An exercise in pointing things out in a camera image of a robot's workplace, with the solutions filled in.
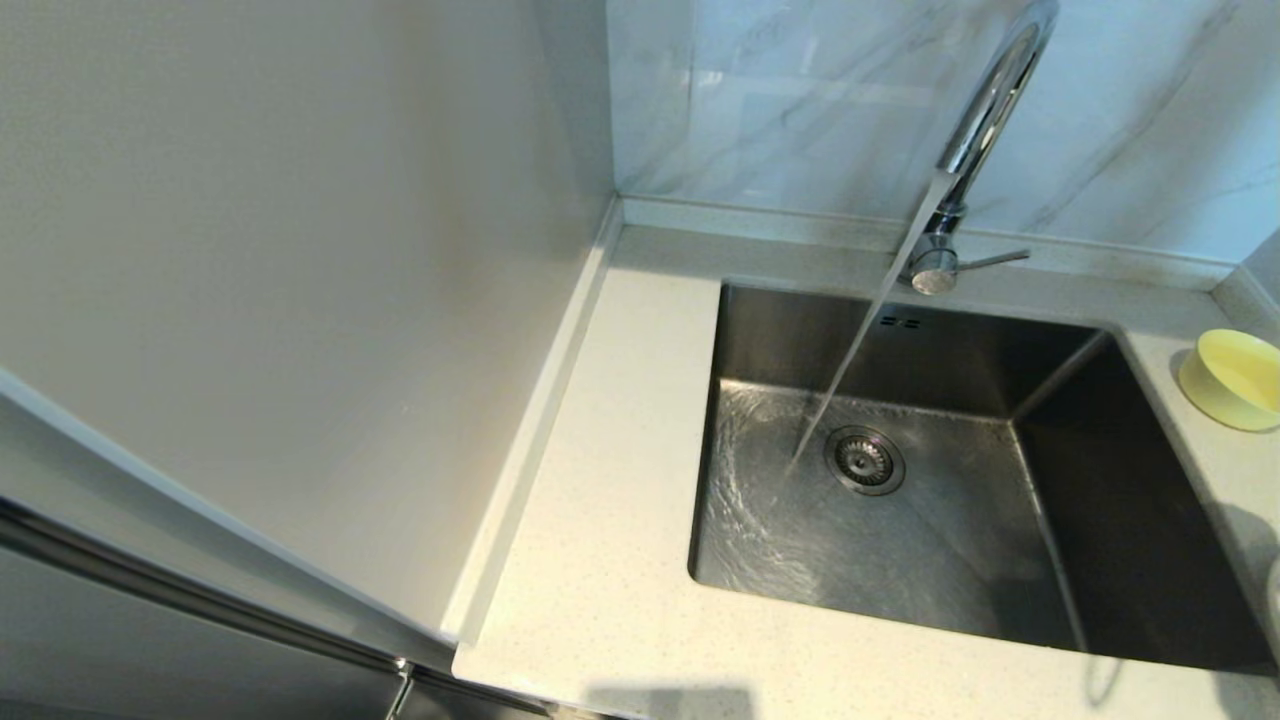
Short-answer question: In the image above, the stainless steel sink basin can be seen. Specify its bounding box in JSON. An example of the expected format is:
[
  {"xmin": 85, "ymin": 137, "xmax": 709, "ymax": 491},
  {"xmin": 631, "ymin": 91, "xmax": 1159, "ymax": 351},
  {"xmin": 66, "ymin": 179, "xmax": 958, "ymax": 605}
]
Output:
[{"xmin": 688, "ymin": 283, "xmax": 1276, "ymax": 673}]

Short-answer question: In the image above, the round metal drain strainer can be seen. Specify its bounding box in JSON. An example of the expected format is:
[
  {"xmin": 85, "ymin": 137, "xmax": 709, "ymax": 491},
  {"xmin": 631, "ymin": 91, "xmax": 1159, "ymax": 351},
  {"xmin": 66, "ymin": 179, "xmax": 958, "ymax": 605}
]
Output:
[{"xmin": 824, "ymin": 427, "xmax": 906, "ymax": 497}]

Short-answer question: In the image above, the grey metal appliance door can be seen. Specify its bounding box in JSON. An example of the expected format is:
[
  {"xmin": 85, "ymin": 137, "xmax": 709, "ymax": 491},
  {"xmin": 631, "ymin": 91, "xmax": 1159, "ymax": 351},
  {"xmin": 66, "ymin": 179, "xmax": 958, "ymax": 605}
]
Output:
[{"xmin": 0, "ymin": 368, "xmax": 561, "ymax": 720}]

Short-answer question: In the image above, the yellow plastic bowl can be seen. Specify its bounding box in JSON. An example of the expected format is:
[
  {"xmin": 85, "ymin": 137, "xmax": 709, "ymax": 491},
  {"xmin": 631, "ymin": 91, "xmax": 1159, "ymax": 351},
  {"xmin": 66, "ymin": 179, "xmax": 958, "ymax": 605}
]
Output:
[{"xmin": 1177, "ymin": 330, "xmax": 1280, "ymax": 433}]

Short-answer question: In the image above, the chrome gooseneck kitchen faucet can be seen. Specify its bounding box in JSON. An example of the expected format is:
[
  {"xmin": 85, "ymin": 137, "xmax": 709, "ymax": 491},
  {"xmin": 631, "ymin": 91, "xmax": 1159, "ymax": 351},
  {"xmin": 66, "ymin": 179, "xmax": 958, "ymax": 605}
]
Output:
[{"xmin": 898, "ymin": 0, "xmax": 1061, "ymax": 297}]

